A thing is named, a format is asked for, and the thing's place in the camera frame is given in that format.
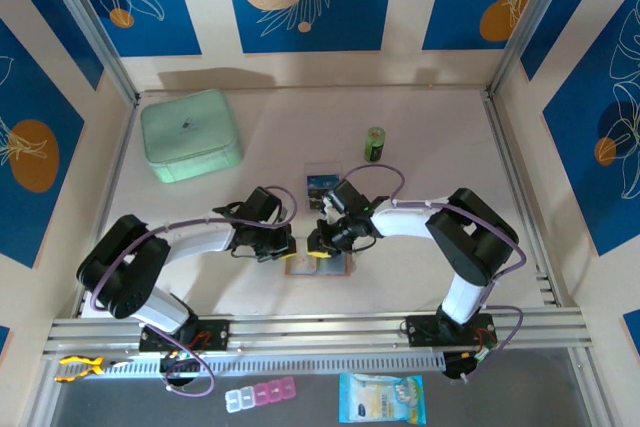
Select pink white pill organizer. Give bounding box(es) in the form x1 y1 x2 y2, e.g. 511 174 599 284
223 375 298 414

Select black under-rail bracket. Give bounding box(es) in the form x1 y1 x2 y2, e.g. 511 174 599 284
442 350 496 383
159 352 204 382

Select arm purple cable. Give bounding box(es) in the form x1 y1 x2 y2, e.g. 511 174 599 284
341 164 526 384
92 185 299 398

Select yellow black pliers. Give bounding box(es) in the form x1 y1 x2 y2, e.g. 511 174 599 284
53 354 134 384

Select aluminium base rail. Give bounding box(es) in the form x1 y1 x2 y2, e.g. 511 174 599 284
42 309 594 358

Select slotted grey cable duct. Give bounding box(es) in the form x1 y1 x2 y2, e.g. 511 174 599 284
54 351 446 381

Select aluminium frame post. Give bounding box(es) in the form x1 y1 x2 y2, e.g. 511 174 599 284
485 0 581 101
37 0 140 104

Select aluminium side rail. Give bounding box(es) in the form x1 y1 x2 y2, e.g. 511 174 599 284
482 89 564 308

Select mint green zip case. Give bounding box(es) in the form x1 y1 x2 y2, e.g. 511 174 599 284
139 88 245 185

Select clear plastic box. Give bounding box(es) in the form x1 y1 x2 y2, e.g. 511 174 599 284
303 160 345 213

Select blue snack packet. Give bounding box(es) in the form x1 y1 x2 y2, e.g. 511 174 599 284
338 371 429 426

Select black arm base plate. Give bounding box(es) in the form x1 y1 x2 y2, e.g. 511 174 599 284
138 319 231 353
405 314 499 348

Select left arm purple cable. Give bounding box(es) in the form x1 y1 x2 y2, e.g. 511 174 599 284
92 185 299 398

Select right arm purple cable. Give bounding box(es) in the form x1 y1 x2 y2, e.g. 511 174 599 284
341 164 526 384

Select pink leather card holder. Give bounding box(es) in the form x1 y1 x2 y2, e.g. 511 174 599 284
284 251 350 277

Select green battery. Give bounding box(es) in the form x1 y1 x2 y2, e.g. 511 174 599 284
363 126 387 164

